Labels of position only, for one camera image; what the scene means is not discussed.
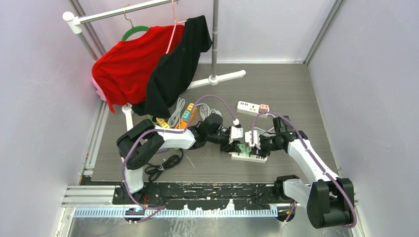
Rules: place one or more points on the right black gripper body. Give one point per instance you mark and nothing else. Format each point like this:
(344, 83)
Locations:
(268, 144)

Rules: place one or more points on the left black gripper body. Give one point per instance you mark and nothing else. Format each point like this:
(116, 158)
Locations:
(222, 138)

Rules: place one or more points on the long white power strip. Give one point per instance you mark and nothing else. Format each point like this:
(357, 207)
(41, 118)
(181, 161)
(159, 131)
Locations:
(206, 111)

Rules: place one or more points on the pink plug adapter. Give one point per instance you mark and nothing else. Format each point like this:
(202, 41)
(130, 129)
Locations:
(263, 108)

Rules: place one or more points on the short white power strip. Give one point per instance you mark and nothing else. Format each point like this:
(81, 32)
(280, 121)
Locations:
(252, 109)

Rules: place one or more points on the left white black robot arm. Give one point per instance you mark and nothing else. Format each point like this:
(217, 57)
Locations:
(139, 144)

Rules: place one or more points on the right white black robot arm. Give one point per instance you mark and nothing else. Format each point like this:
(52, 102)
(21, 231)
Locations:
(329, 199)

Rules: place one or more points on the teal plug on orange strip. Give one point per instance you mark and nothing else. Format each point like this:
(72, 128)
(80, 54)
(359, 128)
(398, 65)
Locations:
(185, 116)

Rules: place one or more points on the yellow plug on orange strip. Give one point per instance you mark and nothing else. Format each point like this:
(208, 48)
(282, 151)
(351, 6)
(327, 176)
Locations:
(191, 108)

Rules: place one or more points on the yellow plug on green strip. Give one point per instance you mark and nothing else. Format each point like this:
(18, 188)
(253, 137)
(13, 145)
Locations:
(160, 121)

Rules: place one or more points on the orange power strip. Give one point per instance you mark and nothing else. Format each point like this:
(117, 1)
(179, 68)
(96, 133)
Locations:
(181, 115)

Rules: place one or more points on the dark green power strip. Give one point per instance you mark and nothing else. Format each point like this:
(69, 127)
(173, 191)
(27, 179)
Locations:
(167, 133)

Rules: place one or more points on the black t-shirt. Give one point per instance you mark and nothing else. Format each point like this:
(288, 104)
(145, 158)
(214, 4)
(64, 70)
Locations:
(175, 71)

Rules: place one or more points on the red t-shirt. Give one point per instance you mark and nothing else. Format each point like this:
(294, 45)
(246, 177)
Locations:
(123, 72)

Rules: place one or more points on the pink clothes hanger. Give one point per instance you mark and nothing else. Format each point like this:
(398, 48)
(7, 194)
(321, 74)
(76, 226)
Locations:
(176, 22)

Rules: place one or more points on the green clothes hanger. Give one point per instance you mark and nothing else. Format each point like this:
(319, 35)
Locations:
(133, 30)

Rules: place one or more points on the white metal clothes rack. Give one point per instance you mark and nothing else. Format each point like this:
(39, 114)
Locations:
(81, 27)

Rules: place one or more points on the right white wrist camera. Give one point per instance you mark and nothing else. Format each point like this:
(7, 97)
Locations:
(252, 139)

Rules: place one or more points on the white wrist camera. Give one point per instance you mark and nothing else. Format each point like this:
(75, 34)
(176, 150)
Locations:
(235, 134)
(252, 139)

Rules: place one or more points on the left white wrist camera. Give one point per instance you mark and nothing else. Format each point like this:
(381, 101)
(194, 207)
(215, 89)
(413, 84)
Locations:
(235, 134)

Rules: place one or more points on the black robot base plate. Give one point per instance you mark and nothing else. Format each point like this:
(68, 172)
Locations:
(161, 199)

